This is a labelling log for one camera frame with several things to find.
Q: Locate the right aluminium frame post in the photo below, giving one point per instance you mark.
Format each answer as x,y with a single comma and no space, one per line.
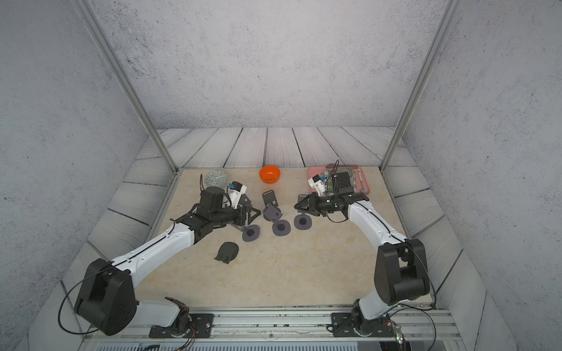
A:
429,62

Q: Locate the left aluminium frame post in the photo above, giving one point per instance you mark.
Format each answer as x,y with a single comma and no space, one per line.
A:
97,34

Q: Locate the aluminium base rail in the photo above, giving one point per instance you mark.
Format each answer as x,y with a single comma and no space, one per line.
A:
297,328

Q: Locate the metal spoon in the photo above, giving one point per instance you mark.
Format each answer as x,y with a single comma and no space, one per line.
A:
363,185

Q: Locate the orange bowl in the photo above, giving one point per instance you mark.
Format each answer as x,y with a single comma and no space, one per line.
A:
270,174

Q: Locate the purple stand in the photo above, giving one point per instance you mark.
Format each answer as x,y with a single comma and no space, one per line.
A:
250,232
245,201
303,222
281,227

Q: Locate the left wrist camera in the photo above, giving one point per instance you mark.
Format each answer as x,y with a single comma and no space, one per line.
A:
235,191

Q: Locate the pink tray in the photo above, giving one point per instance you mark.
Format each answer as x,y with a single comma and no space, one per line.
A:
355,173

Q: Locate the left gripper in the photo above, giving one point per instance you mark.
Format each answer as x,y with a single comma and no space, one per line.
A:
246,219

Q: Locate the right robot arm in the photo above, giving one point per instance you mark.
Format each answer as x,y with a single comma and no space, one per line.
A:
401,264

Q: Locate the brown wooden spoon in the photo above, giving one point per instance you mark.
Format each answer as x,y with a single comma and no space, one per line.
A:
333,166

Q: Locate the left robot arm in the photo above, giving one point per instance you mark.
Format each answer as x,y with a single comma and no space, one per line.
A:
107,299

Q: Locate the aluminium frame post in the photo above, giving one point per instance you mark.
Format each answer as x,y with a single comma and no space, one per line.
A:
429,62
97,34

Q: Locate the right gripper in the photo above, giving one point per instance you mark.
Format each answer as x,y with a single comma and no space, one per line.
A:
313,203

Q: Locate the green patterned bowl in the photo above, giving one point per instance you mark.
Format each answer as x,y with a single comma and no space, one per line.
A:
216,178

